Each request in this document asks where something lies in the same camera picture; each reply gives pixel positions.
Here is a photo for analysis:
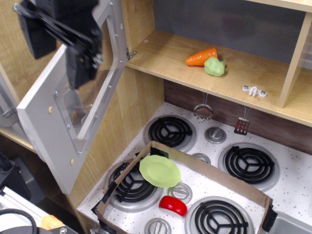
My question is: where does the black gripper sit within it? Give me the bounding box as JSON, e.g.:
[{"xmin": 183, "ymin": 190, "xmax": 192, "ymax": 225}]
[{"xmin": 14, "ymin": 0, "xmax": 103, "ymax": 89}]

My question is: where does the grey toy microwave door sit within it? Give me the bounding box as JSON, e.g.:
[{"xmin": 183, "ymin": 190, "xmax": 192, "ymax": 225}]
[{"xmin": 17, "ymin": 0, "xmax": 129, "ymax": 194}]

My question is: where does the metal door hinge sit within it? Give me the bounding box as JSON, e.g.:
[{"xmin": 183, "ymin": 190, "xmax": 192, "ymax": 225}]
[{"xmin": 125, "ymin": 47, "xmax": 138, "ymax": 61}]

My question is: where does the black box on floor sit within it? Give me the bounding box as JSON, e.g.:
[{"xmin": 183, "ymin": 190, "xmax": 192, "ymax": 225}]
[{"xmin": 0, "ymin": 154, "xmax": 45, "ymax": 204}]

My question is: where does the back left stove burner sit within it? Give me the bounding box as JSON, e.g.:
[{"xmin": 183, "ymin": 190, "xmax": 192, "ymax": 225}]
[{"xmin": 143, "ymin": 115, "xmax": 197, "ymax": 153}]

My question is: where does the stove burner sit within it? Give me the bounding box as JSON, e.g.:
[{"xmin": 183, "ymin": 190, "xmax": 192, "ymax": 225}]
[
  {"xmin": 217, "ymin": 142, "xmax": 280, "ymax": 192},
  {"xmin": 110, "ymin": 162, "xmax": 163, "ymax": 213},
  {"xmin": 143, "ymin": 115, "xmax": 197, "ymax": 153},
  {"xmin": 184, "ymin": 196, "xmax": 255, "ymax": 234}
]

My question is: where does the orange toy carrot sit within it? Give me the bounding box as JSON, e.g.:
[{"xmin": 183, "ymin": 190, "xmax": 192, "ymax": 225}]
[{"xmin": 185, "ymin": 47, "xmax": 218, "ymax": 66}]

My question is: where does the light green toy plate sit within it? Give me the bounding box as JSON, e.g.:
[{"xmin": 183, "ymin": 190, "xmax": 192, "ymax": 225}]
[{"xmin": 139, "ymin": 155, "xmax": 181, "ymax": 188}]

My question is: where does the green toy lettuce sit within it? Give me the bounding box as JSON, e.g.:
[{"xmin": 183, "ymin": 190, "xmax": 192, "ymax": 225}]
[{"xmin": 204, "ymin": 57, "xmax": 225, "ymax": 77}]

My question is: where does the hanging toy strainer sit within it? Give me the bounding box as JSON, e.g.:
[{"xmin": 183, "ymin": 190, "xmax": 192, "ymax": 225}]
[{"xmin": 193, "ymin": 93, "xmax": 213, "ymax": 121}]

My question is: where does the front left stove burner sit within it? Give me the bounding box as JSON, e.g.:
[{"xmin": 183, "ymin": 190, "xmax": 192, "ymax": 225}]
[{"xmin": 110, "ymin": 162, "xmax": 163, "ymax": 213}]

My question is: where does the small grey stove knob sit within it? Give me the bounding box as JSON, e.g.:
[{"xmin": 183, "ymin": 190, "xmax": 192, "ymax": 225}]
[{"xmin": 192, "ymin": 153, "xmax": 211, "ymax": 164}]

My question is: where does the grey back stove knob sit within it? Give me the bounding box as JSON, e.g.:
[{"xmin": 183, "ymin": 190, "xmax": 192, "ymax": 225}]
[{"xmin": 204, "ymin": 127, "xmax": 227, "ymax": 144}]

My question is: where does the red toy cheese wheel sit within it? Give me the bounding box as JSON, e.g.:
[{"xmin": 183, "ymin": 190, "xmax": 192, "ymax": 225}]
[{"xmin": 158, "ymin": 195, "xmax": 188, "ymax": 217}]

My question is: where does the grey centre stove knob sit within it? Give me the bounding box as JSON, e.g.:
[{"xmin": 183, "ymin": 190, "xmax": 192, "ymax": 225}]
[{"xmin": 168, "ymin": 183, "xmax": 193, "ymax": 204}]

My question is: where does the hanging toy spatula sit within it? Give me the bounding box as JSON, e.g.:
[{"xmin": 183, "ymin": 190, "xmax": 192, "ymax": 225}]
[{"xmin": 234, "ymin": 106, "xmax": 250, "ymax": 136}]

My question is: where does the white door latch clip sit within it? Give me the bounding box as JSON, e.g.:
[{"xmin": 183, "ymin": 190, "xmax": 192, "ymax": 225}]
[{"xmin": 242, "ymin": 85, "xmax": 268, "ymax": 98}]

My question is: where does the grey front stove knob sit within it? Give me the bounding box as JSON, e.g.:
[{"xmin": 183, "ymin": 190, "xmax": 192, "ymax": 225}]
[{"xmin": 144, "ymin": 218, "xmax": 172, "ymax": 234}]

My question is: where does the back right stove burner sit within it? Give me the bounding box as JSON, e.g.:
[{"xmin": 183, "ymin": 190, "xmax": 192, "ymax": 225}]
[{"xmin": 217, "ymin": 142, "xmax": 280, "ymax": 192}]

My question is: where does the front right stove burner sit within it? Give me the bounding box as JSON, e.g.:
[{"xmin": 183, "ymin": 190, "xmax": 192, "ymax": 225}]
[{"xmin": 184, "ymin": 196, "xmax": 255, "ymax": 234}]

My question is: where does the grey toy sink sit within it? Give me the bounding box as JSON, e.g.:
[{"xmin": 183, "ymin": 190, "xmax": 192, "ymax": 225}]
[{"xmin": 266, "ymin": 212, "xmax": 312, "ymax": 234}]

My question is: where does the grey wall phone holder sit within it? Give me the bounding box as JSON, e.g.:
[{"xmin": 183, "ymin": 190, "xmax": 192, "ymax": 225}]
[{"xmin": 63, "ymin": 86, "xmax": 93, "ymax": 133}]

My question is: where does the grey cabinet door handle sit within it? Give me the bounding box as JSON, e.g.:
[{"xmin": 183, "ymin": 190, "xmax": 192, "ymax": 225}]
[{"xmin": 0, "ymin": 73, "xmax": 20, "ymax": 130}]

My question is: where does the brown cardboard frame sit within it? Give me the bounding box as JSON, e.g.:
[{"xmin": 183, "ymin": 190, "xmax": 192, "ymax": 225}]
[{"xmin": 93, "ymin": 141, "xmax": 277, "ymax": 234}]

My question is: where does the black braided cable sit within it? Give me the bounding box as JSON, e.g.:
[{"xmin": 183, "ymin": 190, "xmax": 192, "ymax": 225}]
[{"xmin": 0, "ymin": 208, "xmax": 39, "ymax": 234}]

